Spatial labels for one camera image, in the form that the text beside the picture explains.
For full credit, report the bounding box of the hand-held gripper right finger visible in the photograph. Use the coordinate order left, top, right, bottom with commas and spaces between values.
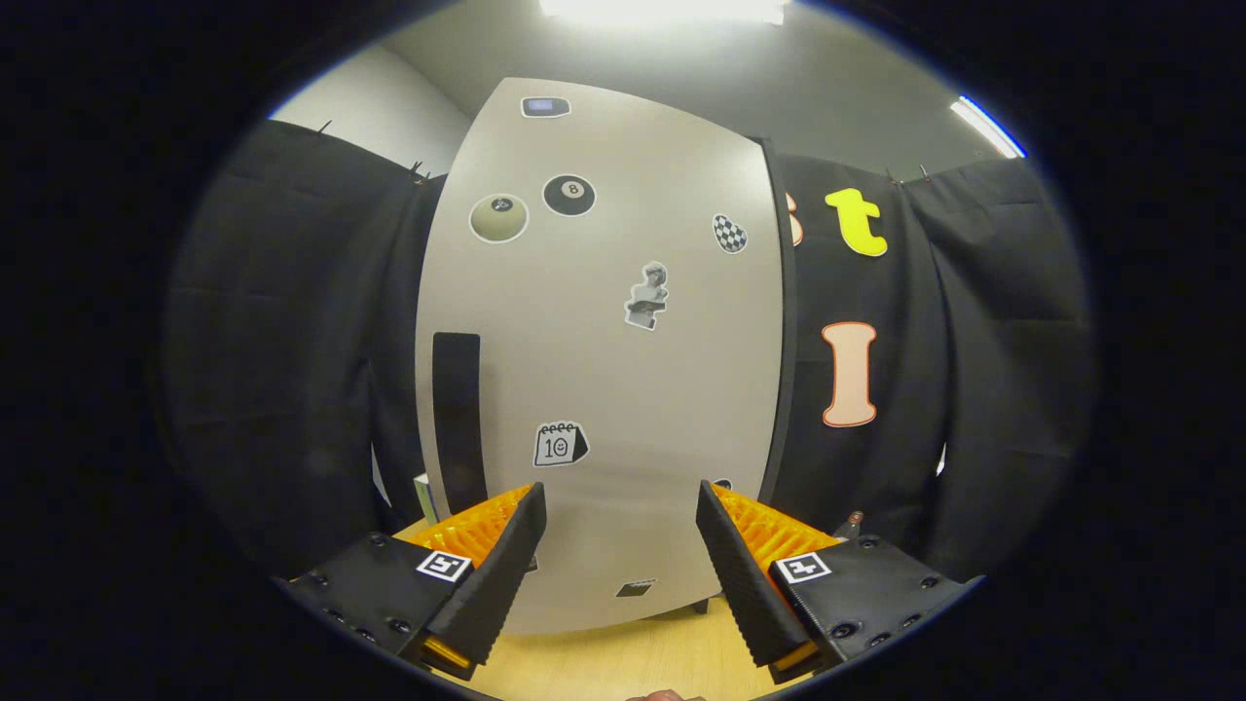
695, 480, 986, 685

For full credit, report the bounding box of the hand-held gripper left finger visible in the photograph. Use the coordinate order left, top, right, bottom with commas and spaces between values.
280, 482, 548, 683

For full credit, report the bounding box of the beige shoe cabinet door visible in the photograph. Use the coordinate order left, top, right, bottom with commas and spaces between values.
416, 76, 786, 636

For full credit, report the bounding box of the narrow ceiling light strip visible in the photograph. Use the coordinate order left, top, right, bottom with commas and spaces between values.
949, 95, 1028, 160

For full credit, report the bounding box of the large ceiling light panel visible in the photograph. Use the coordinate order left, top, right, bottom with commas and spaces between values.
540, 0, 789, 28

